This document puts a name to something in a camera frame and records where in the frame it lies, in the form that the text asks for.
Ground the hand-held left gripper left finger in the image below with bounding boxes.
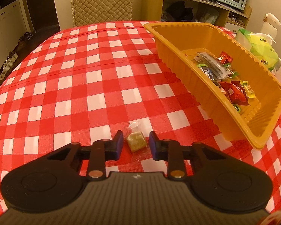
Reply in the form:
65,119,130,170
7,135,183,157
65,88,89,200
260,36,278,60
46,130,124,181

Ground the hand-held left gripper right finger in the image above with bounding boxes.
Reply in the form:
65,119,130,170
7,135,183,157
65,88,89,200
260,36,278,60
149,131,230,181

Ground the brown cube snack clear wrapper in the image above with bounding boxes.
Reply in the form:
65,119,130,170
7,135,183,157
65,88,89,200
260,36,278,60
125,121,152,162

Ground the dark snack packet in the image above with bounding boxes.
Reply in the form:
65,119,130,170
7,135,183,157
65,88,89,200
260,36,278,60
198,67,217,80

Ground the orange plastic tray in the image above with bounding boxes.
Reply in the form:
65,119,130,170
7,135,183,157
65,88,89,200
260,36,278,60
143,22,281,150

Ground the red snack packet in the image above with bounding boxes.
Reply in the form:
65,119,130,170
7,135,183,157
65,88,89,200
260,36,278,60
220,81,249,106

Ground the grey snack packet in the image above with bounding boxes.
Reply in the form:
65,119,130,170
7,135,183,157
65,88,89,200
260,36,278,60
194,52,232,79

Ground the yellow green candy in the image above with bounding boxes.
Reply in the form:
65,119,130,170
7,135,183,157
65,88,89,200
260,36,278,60
240,81,256,98

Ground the red checkered tablecloth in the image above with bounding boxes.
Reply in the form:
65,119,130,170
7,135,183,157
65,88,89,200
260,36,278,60
0,20,281,218

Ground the black bag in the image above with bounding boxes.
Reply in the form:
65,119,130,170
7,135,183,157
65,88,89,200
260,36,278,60
166,1,194,21

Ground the row of shoes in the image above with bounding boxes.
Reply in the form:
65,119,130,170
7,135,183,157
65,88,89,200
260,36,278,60
0,31,33,85

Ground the white plastic bag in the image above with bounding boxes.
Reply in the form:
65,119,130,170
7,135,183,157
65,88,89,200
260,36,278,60
200,10,219,25

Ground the wooden shelf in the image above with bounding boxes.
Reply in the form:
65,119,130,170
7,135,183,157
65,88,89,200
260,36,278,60
142,0,253,33

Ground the green tissue pack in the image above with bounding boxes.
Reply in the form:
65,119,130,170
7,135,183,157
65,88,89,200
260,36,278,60
235,28,279,72

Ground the quilted beige chair back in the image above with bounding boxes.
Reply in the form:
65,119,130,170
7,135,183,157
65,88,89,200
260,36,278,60
69,0,134,27

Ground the dark wooden door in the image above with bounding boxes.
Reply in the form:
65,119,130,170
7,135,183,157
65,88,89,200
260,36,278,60
22,0,61,32

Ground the white cabinet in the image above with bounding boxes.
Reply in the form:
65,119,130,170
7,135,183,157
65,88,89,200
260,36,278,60
0,0,34,82

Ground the white thermos bottle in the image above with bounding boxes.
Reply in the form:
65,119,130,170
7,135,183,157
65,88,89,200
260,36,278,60
260,13,281,44

